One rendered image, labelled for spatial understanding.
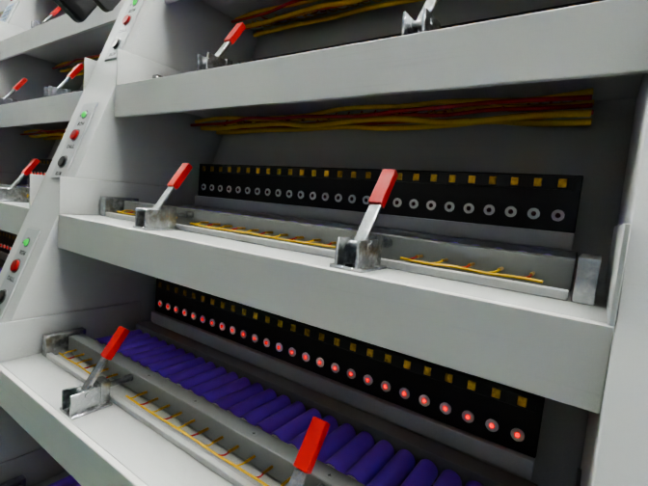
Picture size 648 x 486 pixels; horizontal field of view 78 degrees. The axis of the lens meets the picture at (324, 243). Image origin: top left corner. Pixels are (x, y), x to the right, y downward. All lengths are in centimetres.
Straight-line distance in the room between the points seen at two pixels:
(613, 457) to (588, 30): 25
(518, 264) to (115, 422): 40
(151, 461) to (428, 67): 40
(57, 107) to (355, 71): 59
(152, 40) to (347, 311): 56
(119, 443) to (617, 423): 38
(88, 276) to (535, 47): 60
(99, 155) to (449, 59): 49
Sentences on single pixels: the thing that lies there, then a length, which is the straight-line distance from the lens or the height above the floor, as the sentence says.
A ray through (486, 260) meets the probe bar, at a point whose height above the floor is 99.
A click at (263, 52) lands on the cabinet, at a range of 85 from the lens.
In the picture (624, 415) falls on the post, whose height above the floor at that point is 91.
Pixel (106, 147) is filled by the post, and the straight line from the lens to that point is 67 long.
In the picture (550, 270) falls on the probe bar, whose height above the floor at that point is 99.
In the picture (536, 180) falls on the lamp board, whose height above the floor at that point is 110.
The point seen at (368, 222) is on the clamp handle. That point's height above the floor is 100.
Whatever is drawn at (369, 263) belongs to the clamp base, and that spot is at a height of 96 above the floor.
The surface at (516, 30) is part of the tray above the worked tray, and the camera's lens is 34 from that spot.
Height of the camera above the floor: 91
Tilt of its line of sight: 11 degrees up
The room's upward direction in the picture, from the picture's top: 17 degrees clockwise
